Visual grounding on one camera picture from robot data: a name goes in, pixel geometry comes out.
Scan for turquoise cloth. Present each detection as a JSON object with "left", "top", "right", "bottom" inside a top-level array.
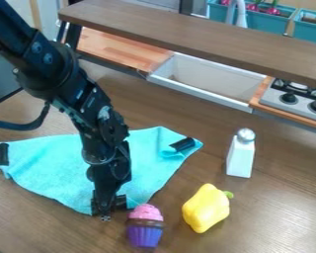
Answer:
[{"left": 0, "top": 126, "right": 206, "bottom": 217}]

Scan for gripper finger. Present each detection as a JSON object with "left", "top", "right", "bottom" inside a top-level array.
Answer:
[
  {"left": 113, "top": 194, "right": 129, "bottom": 211},
  {"left": 89, "top": 191, "right": 115, "bottom": 222}
]

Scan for toy sink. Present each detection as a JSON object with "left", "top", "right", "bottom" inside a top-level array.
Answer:
[{"left": 144, "top": 51, "right": 270, "bottom": 115}]

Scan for teal bin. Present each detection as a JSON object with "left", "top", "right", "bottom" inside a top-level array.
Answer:
[
  {"left": 290, "top": 8, "right": 316, "bottom": 46},
  {"left": 206, "top": 0, "right": 299, "bottom": 36}
]

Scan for white salt shaker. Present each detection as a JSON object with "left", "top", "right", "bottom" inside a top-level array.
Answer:
[{"left": 225, "top": 127, "right": 258, "bottom": 179}]

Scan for purple toy cupcake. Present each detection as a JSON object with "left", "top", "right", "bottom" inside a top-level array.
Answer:
[{"left": 123, "top": 203, "right": 167, "bottom": 249}]

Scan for tap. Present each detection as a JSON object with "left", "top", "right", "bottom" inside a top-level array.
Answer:
[{"left": 231, "top": 0, "right": 251, "bottom": 30}]

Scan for black cable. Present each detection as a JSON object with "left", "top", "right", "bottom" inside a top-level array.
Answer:
[{"left": 0, "top": 101, "right": 53, "bottom": 131}]

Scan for wooden shelf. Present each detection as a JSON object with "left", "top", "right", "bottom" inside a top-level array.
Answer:
[{"left": 57, "top": 0, "right": 316, "bottom": 90}]

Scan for yellow toy pepper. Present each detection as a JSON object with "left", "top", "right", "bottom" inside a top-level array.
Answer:
[{"left": 180, "top": 183, "right": 236, "bottom": 234}]

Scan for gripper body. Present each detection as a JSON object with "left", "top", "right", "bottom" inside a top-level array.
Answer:
[{"left": 82, "top": 147, "right": 134, "bottom": 201}]

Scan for toy stove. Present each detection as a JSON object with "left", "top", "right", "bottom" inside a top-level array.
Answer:
[{"left": 258, "top": 77, "right": 316, "bottom": 125}]

